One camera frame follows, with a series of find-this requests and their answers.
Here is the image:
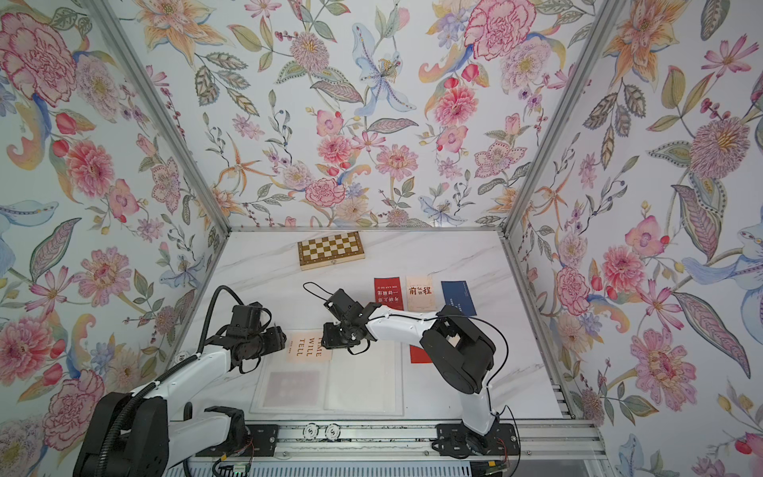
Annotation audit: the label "beige time will tell card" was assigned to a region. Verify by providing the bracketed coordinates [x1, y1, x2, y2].
[287, 330, 332, 364]

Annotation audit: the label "red you can do it card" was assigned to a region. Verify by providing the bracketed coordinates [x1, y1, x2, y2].
[374, 277, 405, 310]

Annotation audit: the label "white photo album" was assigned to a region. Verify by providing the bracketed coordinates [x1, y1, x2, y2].
[250, 331, 403, 417]

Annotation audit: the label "red card white characters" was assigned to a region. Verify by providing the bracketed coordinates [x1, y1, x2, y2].
[262, 371, 321, 409]

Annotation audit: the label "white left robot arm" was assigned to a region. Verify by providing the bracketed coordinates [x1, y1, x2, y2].
[74, 302, 286, 476]

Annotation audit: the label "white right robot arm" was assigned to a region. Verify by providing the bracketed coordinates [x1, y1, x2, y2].
[321, 289, 497, 436]

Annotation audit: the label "red card lower right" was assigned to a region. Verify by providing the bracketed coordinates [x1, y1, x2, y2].
[409, 346, 432, 365]

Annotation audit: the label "beige card red characters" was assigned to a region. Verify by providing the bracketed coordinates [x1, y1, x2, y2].
[405, 276, 436, 312]

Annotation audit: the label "wooden folding chess board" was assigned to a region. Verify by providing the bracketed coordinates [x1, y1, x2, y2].
[297, 232, 365, 270]

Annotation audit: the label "dark blue card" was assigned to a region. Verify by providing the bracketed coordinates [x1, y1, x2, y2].
[441, 280, 477, 316]

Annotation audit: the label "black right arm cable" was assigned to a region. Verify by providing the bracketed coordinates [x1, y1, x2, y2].
[302, 281, 523, 477]

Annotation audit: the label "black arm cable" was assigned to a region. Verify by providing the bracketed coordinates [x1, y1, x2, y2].
[302, 281, 523, 477]
[88, 284, 246, 477]

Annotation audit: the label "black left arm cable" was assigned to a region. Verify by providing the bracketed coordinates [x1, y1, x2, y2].
[88, 284, 246, 477]

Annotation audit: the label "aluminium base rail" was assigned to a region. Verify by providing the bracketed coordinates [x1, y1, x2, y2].
[171, 415, 614, 476]

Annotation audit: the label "aluminium corner post left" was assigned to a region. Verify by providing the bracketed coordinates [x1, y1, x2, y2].
[83, 0, 232, 242]

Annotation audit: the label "aluminium corner post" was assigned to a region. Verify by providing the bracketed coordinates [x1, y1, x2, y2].
[501, 0, 626, 239]
[83, 0, 232, 242]

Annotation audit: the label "aluminium corner post right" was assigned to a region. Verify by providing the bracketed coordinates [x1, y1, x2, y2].
[501, 0, 626, 239]

